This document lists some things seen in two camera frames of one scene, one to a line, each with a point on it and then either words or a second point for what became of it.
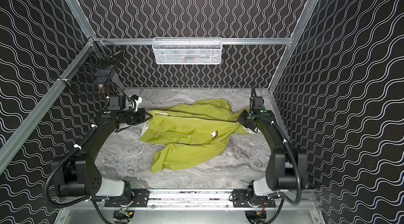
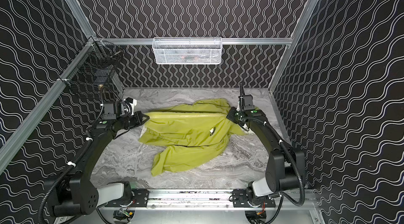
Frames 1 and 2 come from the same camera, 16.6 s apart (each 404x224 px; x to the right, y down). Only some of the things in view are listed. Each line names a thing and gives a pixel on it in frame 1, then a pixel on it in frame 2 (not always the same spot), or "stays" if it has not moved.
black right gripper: [245, 122] to [232, 114]
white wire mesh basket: [187, 50] stays
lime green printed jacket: [191, 133] stays
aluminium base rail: [190, 200] stays
